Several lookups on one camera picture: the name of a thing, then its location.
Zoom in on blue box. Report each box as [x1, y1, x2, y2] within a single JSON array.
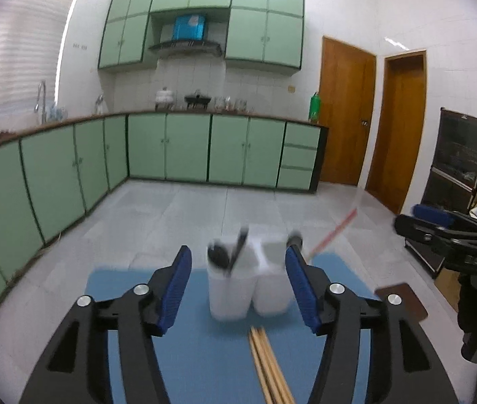
[[173, 14, 209, 43]]

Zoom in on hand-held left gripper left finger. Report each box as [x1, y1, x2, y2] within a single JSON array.
[[20, 244, 193, 404]]

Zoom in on wooden door with knob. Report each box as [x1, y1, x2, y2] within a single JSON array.
[[319, 36, 377, 187]]

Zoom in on green wall cabinets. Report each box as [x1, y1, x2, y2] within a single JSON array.
[[97, 0, 306, 76]]

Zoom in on black cabinet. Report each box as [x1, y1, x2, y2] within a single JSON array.
[[404, 107, 477, 278]]

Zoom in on black range hood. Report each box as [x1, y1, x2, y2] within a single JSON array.
[[148, 40, 224, 60]]

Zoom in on chrome kitchen faucet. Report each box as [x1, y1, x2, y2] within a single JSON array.
[[34, 81, 49, 124]]

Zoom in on green base cabinets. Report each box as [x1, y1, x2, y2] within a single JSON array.
[[0, 111, 329, 333]]

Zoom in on white double utensil holder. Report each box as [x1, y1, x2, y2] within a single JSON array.
[[207, 236, 295, 321]]

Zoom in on light wooden chopstick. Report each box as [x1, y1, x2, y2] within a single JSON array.
[[248, 329, 273, 404], [252, 328, 283, 404], [257, 327, 291, 404], [261, 327, 298, 404]]

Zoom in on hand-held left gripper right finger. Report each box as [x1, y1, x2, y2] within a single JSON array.
[[284, 246, 460, 404]]

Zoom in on plain wooden door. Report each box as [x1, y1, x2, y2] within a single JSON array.
[[365, 50, 428, 215]]

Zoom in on red and black chopstick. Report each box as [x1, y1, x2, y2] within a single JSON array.
[[286, 206, 361, 258]]

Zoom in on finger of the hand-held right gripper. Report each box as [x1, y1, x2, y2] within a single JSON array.
[[393, 214, 477, 258], [412, 204, 477, 237]]

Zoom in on black wok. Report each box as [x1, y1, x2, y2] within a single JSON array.
[[184, 91, 213, 111]]

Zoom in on group of glass jars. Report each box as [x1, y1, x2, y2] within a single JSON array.
[[214, 96, 249, 113]]

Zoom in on green plastic bottle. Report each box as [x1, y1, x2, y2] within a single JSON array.
[[308, 92, 321, 124]]

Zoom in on white window blind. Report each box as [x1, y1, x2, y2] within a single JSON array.
[[0, 0, 81, 125]]

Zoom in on cardboard box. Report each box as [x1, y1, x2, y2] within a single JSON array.
[[434, 267, 464, 313]]

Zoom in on blue table mat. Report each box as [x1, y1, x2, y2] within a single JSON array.
[[84, 252, 384, 404]]

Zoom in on black spoon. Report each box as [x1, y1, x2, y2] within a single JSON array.
[[207, 242, 231, 270]]

